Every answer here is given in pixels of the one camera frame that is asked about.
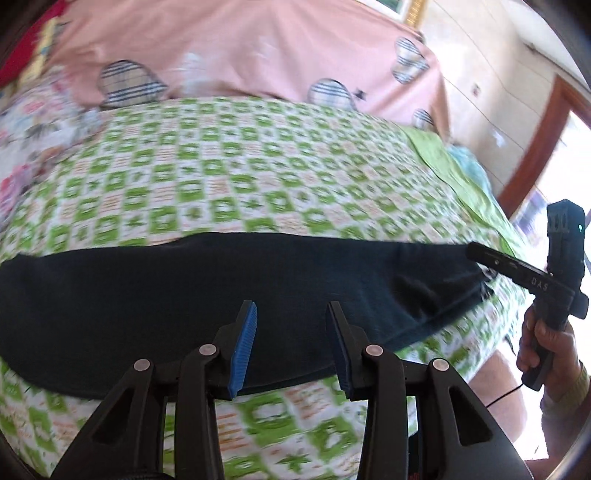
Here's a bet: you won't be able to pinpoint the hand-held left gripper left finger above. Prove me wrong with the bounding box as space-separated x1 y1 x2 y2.
50 300 258 480

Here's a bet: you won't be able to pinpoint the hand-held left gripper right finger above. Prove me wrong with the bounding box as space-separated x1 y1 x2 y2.
325 302 532 480

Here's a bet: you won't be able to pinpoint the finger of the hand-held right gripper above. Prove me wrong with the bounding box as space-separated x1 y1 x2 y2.
466 242 575 296

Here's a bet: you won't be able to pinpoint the dark navy pants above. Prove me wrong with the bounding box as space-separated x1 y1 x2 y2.
0 233 496 400

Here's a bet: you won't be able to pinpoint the person's right forearm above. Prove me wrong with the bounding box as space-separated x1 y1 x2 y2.
539 360 591 462

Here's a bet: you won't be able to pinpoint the person's right hand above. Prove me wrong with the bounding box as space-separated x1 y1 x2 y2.
516 306 587 400

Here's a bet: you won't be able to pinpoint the plain green cloth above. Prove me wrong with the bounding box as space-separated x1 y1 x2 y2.
403 127 527 259

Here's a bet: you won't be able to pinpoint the light blue cloth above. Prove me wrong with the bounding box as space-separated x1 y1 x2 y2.
447 144 494 197

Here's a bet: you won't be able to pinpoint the green checkered bed sheet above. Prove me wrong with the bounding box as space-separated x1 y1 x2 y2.
0 96 546 480

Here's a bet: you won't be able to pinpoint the floral printed quilt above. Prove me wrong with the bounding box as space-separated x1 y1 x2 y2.
0 65 105 227

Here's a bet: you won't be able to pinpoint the pink printed blanket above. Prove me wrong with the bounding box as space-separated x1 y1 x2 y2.
41 0 451 139

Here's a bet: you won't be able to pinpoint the red cloth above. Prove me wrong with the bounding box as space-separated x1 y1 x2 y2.
0 4 58 86

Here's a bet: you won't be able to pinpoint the brown wooden door frame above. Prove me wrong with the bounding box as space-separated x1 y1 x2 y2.
498 75 591 220

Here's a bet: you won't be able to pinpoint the black cable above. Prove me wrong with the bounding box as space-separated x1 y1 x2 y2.
485 337 525 409

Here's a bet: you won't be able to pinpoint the gold picture frame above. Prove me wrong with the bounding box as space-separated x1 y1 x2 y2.
381 0 430 26

